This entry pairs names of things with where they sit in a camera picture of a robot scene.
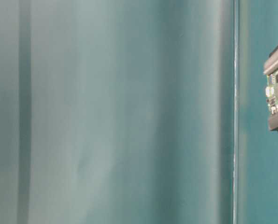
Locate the green circuit board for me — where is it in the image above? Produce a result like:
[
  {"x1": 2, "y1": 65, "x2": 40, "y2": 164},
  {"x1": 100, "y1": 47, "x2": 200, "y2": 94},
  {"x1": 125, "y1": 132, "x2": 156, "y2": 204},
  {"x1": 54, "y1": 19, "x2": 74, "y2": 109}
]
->
[{"x1": 265, "y1": 69, "x2": 278, "y2": 115}]

